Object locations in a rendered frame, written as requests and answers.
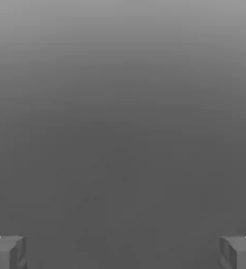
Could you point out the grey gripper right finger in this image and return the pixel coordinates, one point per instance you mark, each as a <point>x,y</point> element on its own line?
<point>240,252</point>

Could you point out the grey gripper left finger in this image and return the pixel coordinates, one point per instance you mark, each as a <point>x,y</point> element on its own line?
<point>5,252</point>

